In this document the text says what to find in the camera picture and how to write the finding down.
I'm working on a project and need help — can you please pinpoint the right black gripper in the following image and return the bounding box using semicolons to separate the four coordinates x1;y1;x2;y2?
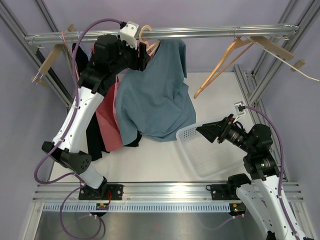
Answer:
196;113;254;154

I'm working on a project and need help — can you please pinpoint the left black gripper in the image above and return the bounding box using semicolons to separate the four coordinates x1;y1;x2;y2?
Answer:
109;35;150;76

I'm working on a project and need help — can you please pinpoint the light wooden hanger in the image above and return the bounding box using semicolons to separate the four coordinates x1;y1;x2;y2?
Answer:
138;25;161;57

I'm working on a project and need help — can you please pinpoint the blue t shirt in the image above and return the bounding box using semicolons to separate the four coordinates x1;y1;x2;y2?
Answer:
115;39;196;145

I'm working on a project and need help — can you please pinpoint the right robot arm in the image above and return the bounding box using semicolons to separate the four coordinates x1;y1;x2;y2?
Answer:
196;114;308;240

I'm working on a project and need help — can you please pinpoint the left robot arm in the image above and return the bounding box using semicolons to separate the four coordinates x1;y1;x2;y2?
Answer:
42;34;151;200

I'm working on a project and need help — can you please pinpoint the orange wooden hanger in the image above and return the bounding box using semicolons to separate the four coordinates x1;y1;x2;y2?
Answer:
193;37;254;99

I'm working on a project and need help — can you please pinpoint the dark pink t shirt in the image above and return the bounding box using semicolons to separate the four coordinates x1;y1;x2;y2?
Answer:
95;76;123;152

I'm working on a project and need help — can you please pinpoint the left pale wooden hanger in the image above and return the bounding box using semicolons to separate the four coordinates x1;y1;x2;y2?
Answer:
31;23;77;88

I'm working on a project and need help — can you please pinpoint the pale flat wooden hanger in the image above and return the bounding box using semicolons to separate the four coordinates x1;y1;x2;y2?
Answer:
246;36;320;82

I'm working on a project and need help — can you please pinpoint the white plastic basket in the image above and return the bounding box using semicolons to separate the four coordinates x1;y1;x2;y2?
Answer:
176;121;246;180

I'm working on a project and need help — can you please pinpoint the black garment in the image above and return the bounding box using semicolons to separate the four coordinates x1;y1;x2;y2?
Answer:
71;42;142;162

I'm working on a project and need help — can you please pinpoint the aluminium hanging rail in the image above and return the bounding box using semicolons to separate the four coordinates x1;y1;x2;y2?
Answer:
24;24;300;45

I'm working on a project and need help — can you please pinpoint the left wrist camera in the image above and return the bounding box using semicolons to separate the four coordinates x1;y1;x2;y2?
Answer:
118;21;140;50

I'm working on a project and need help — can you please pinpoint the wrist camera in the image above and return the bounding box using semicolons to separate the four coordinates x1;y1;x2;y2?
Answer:
118;21;140;50
232;101;246;123

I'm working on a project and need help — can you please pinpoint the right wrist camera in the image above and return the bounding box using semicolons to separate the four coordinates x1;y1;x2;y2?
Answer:
232;101;246;123

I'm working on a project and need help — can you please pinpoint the blue wire hanger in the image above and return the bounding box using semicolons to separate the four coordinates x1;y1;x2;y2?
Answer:
77;30;91;60

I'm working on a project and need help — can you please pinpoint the pink wire hanger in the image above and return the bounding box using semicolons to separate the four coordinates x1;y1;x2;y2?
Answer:
61;31;80;80

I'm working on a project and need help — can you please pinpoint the front aluminium rail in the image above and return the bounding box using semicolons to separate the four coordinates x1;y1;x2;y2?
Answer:
32;181;305;203

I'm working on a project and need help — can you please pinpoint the white cable duct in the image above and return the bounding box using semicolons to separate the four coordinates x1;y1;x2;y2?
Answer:
42;202;231;213

